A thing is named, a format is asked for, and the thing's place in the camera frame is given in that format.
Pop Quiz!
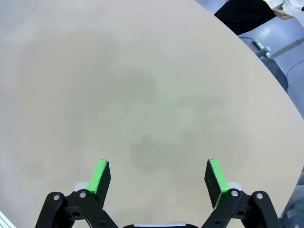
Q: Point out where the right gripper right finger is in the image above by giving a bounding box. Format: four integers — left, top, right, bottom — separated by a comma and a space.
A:
201, 158, 283, 228

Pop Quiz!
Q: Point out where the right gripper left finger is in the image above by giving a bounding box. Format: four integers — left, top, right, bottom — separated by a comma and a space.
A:
35, 158, 119, 228

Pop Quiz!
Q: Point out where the person's right forearm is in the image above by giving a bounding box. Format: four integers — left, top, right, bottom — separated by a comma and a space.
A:
265, 0, 304, 19

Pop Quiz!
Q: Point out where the person's right hand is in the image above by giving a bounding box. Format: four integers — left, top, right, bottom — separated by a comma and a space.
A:
273, 8, 295, 20

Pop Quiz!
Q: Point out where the white aluminium robot platform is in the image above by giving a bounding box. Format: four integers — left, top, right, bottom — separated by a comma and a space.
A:
0, 210, 17, 228

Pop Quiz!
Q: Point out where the white side table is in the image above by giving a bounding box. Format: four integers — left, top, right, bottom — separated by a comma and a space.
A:
252, 37, 304, 59

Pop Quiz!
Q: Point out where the person in white shirt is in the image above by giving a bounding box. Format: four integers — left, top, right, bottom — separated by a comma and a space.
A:
213, 0, 304, 36

